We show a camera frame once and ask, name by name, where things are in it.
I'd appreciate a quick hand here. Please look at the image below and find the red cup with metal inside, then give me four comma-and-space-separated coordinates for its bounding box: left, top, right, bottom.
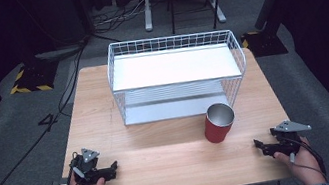
199, 101, 239, 146

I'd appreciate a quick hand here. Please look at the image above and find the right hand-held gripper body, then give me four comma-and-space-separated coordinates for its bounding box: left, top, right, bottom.
268, 115, 316, 159

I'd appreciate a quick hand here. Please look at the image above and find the bundle of floor cables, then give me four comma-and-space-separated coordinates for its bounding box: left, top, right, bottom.
89, 0, 155, 36

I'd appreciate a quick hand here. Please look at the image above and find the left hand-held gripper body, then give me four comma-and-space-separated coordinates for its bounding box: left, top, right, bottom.
66, 143, 117, 185

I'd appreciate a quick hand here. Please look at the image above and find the person's right hand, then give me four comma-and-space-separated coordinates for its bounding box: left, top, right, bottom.
270, 133, 328, 185

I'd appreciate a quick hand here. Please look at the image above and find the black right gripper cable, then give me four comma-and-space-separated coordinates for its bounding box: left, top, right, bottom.
281, 129, 329, 185

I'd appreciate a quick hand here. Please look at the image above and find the long black floor cable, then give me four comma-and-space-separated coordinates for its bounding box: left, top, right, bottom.
0, 39, 112, 185

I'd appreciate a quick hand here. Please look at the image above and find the white wire shelf rack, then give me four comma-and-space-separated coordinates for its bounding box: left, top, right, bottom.
102, 21, 254, 129

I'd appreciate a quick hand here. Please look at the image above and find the black yellow striped stand base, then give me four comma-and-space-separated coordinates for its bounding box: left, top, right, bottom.
239, 25, 290, 61
5, 58, 63, 98

